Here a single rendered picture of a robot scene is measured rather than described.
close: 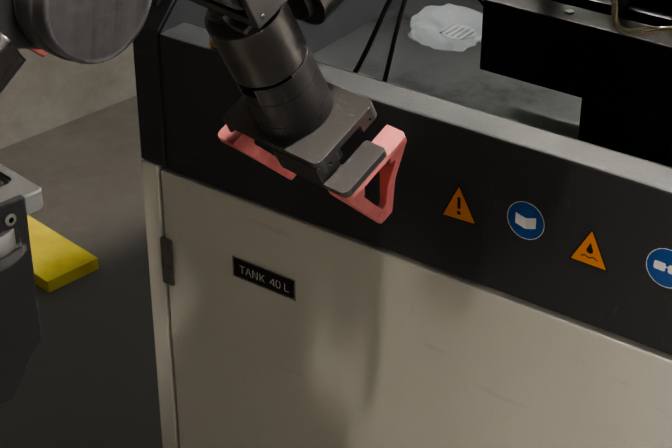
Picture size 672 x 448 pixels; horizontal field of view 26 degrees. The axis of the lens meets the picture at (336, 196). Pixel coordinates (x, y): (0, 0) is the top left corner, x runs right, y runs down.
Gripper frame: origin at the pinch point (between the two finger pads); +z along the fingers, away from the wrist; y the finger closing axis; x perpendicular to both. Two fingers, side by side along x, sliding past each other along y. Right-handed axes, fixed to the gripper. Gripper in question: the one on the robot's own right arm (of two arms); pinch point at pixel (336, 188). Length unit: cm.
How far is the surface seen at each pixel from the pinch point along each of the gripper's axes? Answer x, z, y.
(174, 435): 12, 59, 43
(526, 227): -14.7, 21.6, -1.6
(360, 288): -6.0, 32.5, 16.3
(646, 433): -8.8, 38.0, -15.1
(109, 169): -40, 132, 165
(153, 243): 0, 35, 44
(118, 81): -63, 138, 191
